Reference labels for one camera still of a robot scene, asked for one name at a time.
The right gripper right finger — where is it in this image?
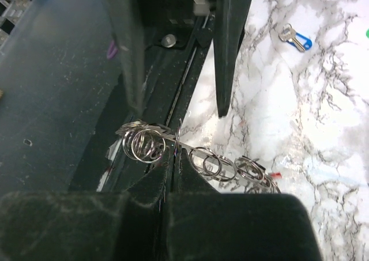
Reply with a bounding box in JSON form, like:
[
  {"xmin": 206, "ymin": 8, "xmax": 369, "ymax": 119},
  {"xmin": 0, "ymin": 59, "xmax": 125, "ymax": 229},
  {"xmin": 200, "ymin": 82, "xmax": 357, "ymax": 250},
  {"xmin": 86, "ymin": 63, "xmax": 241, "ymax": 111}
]
[{"xmin": 167, "ymin": 147, "xmax": 322, "ymax": 260}]

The blue key tag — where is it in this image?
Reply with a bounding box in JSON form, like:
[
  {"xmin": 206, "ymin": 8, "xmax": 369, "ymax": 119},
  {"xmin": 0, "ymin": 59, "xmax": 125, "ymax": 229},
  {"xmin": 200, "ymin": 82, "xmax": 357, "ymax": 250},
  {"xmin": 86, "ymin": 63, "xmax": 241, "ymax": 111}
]
[{"xmin": 278, "ymin": 23, "xmax": 312, "ymax": 52}]

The metal key organizer ring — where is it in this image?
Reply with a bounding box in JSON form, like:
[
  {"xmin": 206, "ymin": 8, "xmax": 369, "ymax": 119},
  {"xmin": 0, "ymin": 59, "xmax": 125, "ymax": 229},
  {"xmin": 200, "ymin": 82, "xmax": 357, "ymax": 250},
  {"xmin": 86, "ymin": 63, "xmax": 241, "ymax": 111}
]
[{"xmin": 115, "ymin": 118, "xmax": 282, "ymax": 194}]

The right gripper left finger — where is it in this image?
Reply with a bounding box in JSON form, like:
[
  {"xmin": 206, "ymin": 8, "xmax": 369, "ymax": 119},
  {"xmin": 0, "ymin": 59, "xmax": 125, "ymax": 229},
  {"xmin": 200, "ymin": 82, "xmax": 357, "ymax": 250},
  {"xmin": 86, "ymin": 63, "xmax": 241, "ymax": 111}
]
[{"xmin": 1, "ymin": 149, "xmax": 174, "ymax": 260}]

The red key tag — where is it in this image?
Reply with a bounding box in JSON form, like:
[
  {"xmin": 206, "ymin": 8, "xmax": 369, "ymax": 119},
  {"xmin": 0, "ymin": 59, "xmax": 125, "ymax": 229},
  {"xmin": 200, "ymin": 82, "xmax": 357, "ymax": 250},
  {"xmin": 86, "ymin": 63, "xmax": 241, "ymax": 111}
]
[{"xmin": 268, "ymin": 172, "xmax": 282, "ymax": 179}]

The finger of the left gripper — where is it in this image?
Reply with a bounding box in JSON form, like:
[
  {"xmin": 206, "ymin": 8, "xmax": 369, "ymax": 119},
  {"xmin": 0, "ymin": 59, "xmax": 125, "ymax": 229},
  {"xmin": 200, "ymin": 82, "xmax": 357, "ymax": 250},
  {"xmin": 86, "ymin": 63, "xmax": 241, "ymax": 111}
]
[
  {"xmin": 105, "ymin": 0, "xmax": 145, "ymax": 114},
  {"xmin": 213, "ymin": 0, "xmax": 252, "ymax": 118}
]

